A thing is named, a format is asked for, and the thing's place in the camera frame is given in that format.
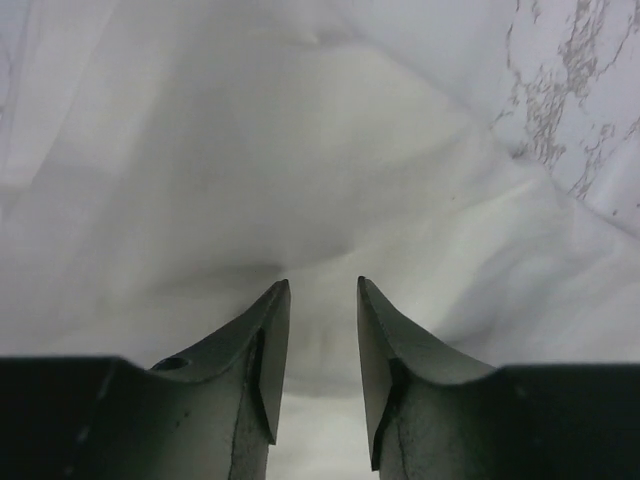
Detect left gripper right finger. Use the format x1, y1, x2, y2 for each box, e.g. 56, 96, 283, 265
357, 277, 639, 479

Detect white robot print t shirt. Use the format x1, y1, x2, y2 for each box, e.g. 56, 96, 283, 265
1, 1, 639, 479

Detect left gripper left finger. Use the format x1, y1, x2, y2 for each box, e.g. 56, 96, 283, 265
1, 280, 290, 479

